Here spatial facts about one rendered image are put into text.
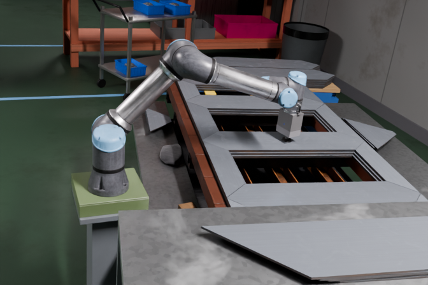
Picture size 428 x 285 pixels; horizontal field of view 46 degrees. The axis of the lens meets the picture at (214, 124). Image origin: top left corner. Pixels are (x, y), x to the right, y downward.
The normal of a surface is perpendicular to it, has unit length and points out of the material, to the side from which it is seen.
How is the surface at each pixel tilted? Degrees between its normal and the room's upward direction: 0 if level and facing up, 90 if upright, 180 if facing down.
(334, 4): 90
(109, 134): 5
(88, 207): 90
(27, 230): 0
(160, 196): 0
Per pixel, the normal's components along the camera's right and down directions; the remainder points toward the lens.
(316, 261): 0.10, -0.91
